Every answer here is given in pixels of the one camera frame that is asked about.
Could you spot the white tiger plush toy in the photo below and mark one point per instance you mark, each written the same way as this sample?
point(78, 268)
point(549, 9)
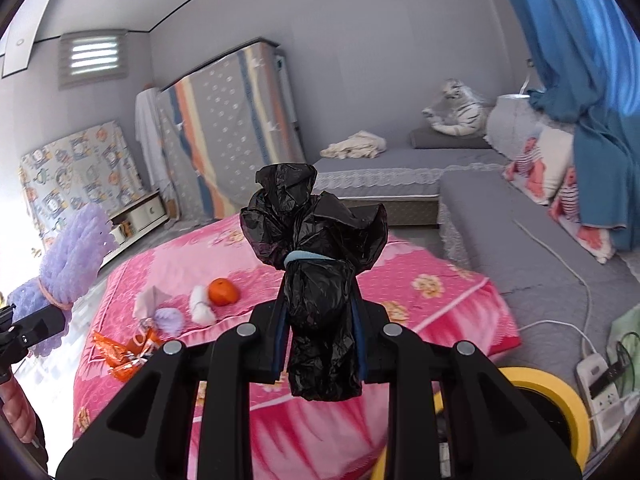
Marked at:
point(462, 110)

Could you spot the mandarin orange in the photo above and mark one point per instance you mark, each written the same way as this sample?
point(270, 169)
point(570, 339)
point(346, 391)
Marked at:
point(222, 292)

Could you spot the pink floral blanket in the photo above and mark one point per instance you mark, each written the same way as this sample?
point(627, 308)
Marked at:
point(425, 320)

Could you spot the small purple foam net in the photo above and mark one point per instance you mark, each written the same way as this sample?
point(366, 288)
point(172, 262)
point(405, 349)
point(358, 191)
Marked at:
point(167, 320)

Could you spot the light green plastic item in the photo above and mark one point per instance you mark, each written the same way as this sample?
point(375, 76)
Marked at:
point(627, 322)

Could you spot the blue curtain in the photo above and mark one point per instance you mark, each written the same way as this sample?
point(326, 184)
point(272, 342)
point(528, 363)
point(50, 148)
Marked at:
point(575, 35)

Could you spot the grey mattress with lace trim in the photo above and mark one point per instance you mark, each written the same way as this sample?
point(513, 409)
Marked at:
point(525, 260)
point(410, 162)

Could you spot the cartoon print pillow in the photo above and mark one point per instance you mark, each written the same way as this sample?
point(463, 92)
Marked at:
point(542, 160)
point(575, 210)

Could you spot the person's left hand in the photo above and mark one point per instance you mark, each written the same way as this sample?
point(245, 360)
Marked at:
point(20, 410)

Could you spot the yellow tape roll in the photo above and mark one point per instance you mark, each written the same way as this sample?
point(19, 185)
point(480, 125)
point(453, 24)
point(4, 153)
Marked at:
point(565, 400)

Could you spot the white hanging cloth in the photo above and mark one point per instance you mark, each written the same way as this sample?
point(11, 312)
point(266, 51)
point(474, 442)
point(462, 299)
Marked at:
point(150, 140)

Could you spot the black charger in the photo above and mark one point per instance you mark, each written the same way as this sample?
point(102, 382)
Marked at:
point(604, 385)

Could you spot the white power strip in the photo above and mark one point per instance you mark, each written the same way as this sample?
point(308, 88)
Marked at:
point(607, 402)

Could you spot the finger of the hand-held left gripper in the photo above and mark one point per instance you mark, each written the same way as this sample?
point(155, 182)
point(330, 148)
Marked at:
point(42, 325)

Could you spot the beige crumpled cloth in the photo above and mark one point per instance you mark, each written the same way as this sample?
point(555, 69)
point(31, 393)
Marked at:
point(355, 145)

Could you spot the cartoon print sheet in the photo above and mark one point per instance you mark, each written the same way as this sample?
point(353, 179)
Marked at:
point(75, 175)

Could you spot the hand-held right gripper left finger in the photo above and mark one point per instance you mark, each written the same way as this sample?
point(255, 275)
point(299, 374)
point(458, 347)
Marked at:
point(280, 350)

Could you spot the window blind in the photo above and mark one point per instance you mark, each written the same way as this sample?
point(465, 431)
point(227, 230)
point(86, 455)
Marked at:
point(95, 57)

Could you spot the orange snack wrapper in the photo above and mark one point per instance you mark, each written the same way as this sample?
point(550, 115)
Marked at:
point(120, 357)

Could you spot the grey cushion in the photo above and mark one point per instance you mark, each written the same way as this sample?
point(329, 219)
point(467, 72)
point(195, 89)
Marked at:
point(435, 139)

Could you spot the black plastic bag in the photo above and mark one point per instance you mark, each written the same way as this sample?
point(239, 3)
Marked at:
point(315, 230)

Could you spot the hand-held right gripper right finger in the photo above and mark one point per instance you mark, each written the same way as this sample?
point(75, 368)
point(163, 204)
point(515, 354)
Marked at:
point(361, 355)

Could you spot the white tv cabinet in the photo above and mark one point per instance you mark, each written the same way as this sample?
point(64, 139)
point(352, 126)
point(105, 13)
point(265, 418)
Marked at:
point(142, 215)

